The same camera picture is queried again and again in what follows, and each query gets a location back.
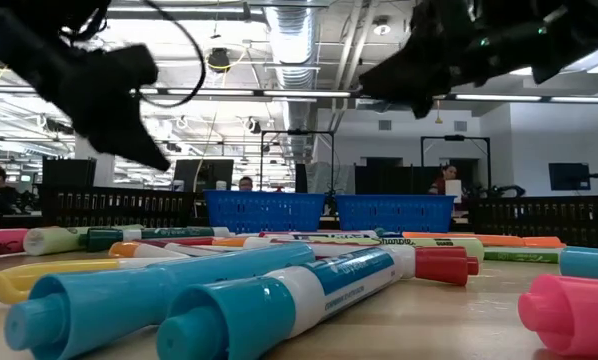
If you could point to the black monitor back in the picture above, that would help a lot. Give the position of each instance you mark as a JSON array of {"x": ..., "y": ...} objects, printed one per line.
[{"x": 69, "y": 172}]

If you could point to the dark blue Expo marker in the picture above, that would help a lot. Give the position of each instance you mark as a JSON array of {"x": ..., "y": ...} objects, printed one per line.
[{"x": 339, "y": 235}]

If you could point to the dark green marker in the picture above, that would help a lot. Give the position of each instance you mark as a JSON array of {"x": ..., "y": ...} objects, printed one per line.
[{"x": 104, "y": 239}]

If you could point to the black computer monitor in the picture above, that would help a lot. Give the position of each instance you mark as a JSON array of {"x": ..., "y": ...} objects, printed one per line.
[{"x": 204, "y": 172}]

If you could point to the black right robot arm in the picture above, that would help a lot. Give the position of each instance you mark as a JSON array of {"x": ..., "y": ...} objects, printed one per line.
[{"x": 579, "y": 30}]

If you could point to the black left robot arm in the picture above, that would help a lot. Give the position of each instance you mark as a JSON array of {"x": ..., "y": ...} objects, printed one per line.
[{"x": 9, "y": 35}]

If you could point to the silver ventilation duct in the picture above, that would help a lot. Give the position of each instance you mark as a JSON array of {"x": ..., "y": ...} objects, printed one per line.
[{"x": 294, "y": 30}]

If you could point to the black ceiling camera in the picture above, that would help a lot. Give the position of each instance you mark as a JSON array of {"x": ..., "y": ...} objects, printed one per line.
[{"x": 219, "y": 60}]

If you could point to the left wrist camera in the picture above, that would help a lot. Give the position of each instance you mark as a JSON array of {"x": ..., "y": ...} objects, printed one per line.
[{"x": 131, "y": 65}]

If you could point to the black plastic basket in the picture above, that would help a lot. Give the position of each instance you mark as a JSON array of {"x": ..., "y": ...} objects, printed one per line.
[
  {"x": 544, "y": 220},
  {"x": 119, "y": 207}
]

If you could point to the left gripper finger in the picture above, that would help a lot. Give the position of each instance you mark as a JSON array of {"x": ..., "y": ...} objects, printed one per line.
[{"x": 139, "y": 145}]

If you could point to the black partition panel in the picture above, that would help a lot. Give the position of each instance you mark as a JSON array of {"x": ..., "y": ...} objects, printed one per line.
[{"x": 394, "y": 180}]

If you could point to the black camera rig frame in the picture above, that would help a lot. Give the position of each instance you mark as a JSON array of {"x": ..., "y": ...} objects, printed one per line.
[
  {"x": 454, "y": 137},
  {"x": 299, "y": 132}
]

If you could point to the pink highlighter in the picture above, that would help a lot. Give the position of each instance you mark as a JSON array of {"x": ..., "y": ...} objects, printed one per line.
[
  {"x": 579, "y": 315},
  {"x": 1, "y": 243}
]

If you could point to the thin orange-yellow marker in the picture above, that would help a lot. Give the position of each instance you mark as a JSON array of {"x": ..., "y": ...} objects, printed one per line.
[{"x": 124, "y": 249}]

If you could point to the orange highlighter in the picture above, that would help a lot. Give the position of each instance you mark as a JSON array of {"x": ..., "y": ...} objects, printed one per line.
[{"x": 504, "y": 240}]

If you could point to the thin red marker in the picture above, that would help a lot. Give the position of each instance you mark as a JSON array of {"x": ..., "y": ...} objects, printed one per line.
[{"x": 179, "y": 241}]

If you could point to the red Expo marker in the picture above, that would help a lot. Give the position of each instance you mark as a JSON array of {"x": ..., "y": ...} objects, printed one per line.
[{"x": 441, "y": 265}]

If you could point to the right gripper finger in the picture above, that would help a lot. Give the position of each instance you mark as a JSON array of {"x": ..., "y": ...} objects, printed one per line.
[
  {"x": 404, "y": 80},
  {"x": 423, "y": 106}
]

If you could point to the long ceiling light strip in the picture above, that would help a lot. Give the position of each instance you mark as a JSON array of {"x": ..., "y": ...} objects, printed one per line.
[
  {"x": 304, "y": 93},
  {"x": 499, "y": 98}
]

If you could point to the blue plastic basket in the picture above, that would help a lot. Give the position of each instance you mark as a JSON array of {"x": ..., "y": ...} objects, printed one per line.
[
  {"x": 264, "y": 212},
  {"x": 394, "y": 214}
]

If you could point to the thin light green marker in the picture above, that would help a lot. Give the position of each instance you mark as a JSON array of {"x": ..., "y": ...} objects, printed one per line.
[{"x": 521, "y": 256}]

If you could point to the dark monitor on arm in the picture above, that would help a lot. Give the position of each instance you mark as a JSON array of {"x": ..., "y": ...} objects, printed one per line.
[{"x": 569, "y": 176}]

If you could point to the white canister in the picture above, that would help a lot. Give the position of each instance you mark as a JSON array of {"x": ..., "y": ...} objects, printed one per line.
[
  {"x": 178, "y": 186},
  {"x": 220, "y": 185}
]

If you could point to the blue highlighter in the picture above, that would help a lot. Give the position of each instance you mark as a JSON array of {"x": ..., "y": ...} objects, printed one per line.
[
  {"x": 591, "y": 263},
  {"x": 104, "y": 305}
]

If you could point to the white rectangular board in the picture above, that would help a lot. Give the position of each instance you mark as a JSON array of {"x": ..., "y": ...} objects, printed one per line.
[{"x": 453, "y": 191}]

